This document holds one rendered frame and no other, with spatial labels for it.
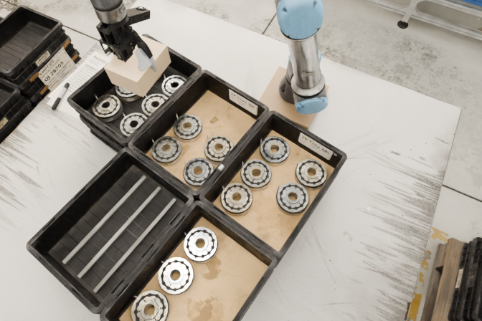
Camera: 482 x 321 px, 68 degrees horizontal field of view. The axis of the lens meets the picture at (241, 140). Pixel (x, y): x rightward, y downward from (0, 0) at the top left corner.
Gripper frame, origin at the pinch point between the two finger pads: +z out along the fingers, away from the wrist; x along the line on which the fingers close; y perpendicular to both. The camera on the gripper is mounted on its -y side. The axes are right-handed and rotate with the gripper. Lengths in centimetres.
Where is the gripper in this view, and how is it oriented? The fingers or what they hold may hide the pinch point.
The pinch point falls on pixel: (138, 61)
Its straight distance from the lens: 117.9
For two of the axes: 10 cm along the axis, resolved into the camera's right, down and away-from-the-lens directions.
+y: -4.6, 7.8, -4.2
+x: 8.9, 4.0, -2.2
